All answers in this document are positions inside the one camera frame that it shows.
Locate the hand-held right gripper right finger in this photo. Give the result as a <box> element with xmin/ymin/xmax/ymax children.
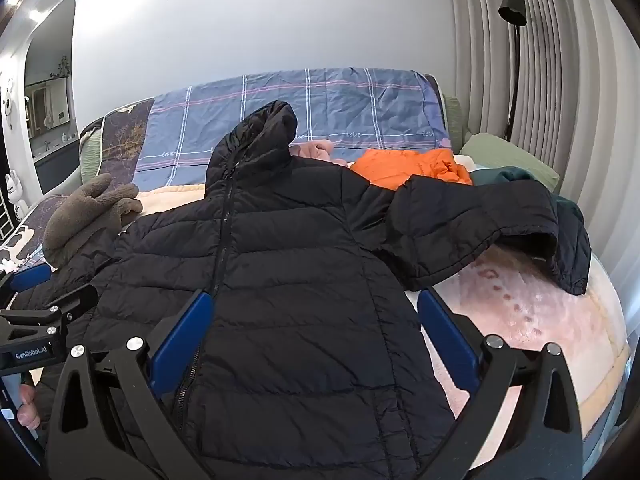
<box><xmin>417</xmin><ymin>290</ymin><xmax>586</xmax><ymax>480</ymax></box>

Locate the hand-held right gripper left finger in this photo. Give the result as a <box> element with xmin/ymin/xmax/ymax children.
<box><xmin>45</xmin><ymin>290</ymin><xmax>216</xmax><ymax>480</ymax></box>

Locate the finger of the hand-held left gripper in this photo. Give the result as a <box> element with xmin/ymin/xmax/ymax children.
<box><xmin>47</xmin><ymin>284</ymin><xmax>99</xmax><ymax>322</ymax></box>
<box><xmin>0</xmin><ymin>264</ymin><xmax>53</xmax><ymax>306</ymax></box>

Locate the black puffer jacket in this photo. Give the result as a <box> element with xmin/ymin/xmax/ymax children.
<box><xmin>10</xmin><ymin>100</ymin><xmax>593</xmax><ymax>480</ymax></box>

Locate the person's left hand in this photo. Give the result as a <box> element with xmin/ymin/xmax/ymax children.
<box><xmin>16</xmin><ymin>384</ymin><xmax>42</xmax><ymax>430</ymax></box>

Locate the white ladder shelf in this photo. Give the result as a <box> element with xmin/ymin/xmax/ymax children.
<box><xmin>0</xmin><ymin>195</ymin><xmax>16</xmax><ymax>239</ymax></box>

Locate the bear printed blanket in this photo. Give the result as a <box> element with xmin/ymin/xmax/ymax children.
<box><xmin>120</xmin><ymin>150</ymin><xmax>632</xmax><ymax>471</ymax></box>

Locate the brown fleece garment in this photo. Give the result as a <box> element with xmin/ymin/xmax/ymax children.
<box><xmin>42</xmin><ymin>173</ymin><xmax>146</xmax><ymax>268</ymax></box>

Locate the white cat figurine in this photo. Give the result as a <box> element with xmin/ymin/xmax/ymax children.
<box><xmin>5</xmin><ymin>170</ymin><xmax>29</xmax><ymax>217</ymax></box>

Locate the dark vanity cabinet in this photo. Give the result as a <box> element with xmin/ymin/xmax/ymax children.
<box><xmin>32</xmin><ymin>139</ymin><xmax>81</xmax><ymax>194</ymax></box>

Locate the dark floral printed quilt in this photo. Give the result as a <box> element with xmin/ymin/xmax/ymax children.
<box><xmin>0</xmin><ymin>97</ymin><xmax>156</xmax><ymax>273</ymax></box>

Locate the dark green garment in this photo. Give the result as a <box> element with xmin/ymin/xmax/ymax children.
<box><xmin>470</xmin><ymin>166</ymin><xmax>586</xmax><ymax>226</ymax></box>

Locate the orange puffer jacket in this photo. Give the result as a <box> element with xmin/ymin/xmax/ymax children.
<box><xmin>349</xmin><ymin>147</ymin><xmax>474</xmax><ymax>192</ymax></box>

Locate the green pillow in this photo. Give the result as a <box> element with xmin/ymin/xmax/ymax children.
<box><xmin>457</xmin><ymin>132</ymin><xmax>561</xmax><ymax>193</ymax></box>

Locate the pink quilted jacket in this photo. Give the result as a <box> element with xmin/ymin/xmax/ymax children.
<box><xmin>289</xmin><ymin>139</ymin><xmax>352</xmax><ymax>168</ymax></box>

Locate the blue plaid bed sheet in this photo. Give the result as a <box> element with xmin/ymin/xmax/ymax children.
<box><xmin>132</xmin><ymin>67</ymin><xmax>453</xmax><ymax>188</ymax></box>

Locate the grey pleated curtain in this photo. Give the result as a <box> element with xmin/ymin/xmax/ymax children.
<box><xmin>447</xmin><ymin>0</ymin><xmax>640</xmax><ymax>271</ymax></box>

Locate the black floor lamp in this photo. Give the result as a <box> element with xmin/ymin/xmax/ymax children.
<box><xmin>497</xmin><ymin>0</ymin><xmax>529</xmax><ymax>143</ymax></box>

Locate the wall mirror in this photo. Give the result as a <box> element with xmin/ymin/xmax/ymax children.
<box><xmin>25</xmin><ymin>77</ymin><xmax>71</xmax><ymax>128</ymax></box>

